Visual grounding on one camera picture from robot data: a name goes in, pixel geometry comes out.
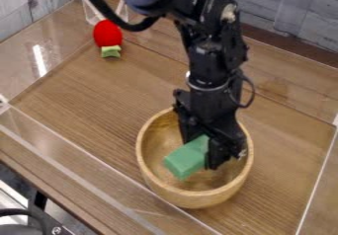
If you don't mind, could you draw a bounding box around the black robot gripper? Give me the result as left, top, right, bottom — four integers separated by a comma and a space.
172, 84, 249, 171

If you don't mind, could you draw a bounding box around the green rectangular block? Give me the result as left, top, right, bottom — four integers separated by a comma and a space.
165, 135, 209, 180

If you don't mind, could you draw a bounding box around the light wooden bowl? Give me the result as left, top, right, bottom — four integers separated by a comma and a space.
137, 109, 254, 209

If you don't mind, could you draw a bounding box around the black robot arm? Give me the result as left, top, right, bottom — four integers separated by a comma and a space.
89, 0, 252, 170

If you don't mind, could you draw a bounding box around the red plush strawberry toy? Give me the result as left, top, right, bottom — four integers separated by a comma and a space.
93, 20, 124, 58

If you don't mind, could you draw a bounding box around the black table leg bracket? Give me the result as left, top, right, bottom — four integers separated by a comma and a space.
29, 191, 74, 235

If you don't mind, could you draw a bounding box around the black cable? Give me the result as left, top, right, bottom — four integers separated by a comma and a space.
0, 208, 46, 235

